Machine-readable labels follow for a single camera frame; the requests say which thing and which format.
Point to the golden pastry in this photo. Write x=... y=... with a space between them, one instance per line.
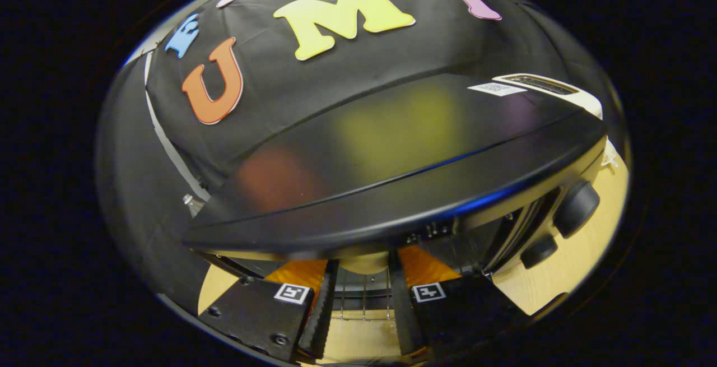
x=364 y=264

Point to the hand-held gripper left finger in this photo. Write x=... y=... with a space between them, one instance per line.
x=320 y=311

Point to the white pop-up toaster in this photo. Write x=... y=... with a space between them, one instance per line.
x=560 y=89

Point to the black toaster oven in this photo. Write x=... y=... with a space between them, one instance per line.
x=392 y=187

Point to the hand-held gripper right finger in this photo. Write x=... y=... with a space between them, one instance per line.
x=400 y=311

